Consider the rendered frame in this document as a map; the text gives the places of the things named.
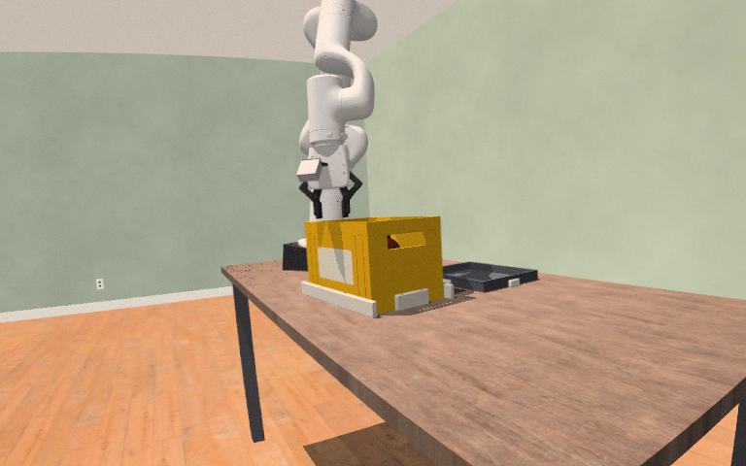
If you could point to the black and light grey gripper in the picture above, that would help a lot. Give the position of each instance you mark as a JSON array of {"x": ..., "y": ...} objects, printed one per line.
[{"x": 336, "y": 174}]

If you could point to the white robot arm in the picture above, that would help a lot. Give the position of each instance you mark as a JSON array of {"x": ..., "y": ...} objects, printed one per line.
[{"x": 331, "y": 99}]

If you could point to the yellow wooden crate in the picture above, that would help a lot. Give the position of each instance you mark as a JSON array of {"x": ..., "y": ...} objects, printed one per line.
[{"x": 352, "y": 256}]

